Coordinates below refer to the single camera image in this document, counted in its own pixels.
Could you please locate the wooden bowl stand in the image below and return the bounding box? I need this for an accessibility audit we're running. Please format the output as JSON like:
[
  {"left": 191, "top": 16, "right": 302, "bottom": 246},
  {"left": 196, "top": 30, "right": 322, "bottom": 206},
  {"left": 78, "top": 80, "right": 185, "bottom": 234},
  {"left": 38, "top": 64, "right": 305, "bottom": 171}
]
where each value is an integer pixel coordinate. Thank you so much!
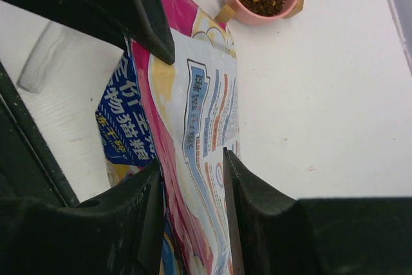
[{"left": 214, "top": 0, "right": 304, "bottom": 23}]

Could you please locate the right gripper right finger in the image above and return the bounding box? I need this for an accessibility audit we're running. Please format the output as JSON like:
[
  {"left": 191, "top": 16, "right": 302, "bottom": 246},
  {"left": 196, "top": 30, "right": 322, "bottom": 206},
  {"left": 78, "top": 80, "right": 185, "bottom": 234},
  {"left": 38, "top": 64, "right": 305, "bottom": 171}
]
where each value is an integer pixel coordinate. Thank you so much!
[{"left": 223, "top": 149, "right": 411, "bottom": 274}]

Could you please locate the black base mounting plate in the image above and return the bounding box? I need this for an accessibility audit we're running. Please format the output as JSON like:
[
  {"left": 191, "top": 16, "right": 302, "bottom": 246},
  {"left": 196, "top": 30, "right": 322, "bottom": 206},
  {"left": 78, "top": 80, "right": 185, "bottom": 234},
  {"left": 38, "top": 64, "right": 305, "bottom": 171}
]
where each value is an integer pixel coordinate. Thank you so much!
[{"left": 0, "top": 66, "right": 79, "bottom": 207}]

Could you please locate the pink pet food bag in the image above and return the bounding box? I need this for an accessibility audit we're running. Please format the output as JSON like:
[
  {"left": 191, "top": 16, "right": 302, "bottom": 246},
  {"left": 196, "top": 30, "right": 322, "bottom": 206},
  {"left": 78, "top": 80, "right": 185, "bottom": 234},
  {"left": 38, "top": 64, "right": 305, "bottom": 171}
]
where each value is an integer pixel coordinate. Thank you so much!
[{"left": 95, "top": 0, "right": 239, "bottom": 274}]

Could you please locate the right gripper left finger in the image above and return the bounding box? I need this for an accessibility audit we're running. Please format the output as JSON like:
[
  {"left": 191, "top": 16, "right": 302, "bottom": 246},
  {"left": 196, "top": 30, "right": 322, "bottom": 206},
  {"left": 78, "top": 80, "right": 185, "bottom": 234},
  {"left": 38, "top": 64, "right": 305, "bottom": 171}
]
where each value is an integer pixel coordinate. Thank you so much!
[{"left": 1, "top": 160, "right": 161, "bottom": 274}]

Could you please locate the clear plastic scoop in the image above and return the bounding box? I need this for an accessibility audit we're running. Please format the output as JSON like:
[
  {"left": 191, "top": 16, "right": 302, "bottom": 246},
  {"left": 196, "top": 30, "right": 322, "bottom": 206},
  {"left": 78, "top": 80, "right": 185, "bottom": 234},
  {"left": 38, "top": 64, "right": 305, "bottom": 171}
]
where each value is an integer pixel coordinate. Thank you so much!
[{"left": 17, "top": 21, "right": 79, "bottom": 93}]

